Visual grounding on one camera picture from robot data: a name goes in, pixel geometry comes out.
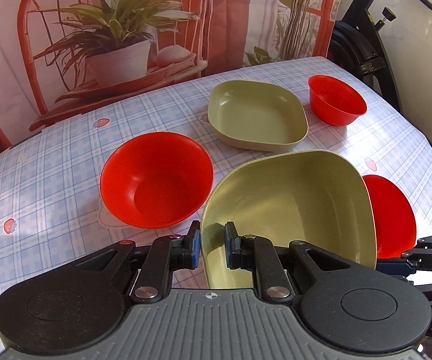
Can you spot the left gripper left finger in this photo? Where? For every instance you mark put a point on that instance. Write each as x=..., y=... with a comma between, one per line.
x=166, y=255

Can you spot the printed room backdrop cloth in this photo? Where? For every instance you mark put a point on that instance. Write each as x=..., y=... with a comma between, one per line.
x=59, y=58

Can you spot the black exercise bike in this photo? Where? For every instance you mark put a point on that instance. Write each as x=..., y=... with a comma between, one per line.
x=387, y=44

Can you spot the green plate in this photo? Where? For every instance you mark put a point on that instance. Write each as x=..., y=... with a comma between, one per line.
x=315, y=196
x=255, y=115

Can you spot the blue plaid tablecloth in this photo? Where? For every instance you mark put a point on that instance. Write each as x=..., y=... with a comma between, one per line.
x=50, y=206

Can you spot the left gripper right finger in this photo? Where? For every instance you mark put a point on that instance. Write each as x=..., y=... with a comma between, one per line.
x=257, y=255

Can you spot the red bowl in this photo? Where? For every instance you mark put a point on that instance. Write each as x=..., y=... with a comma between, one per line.
x=156, y=180
x=335, y=102
x=394, y=220

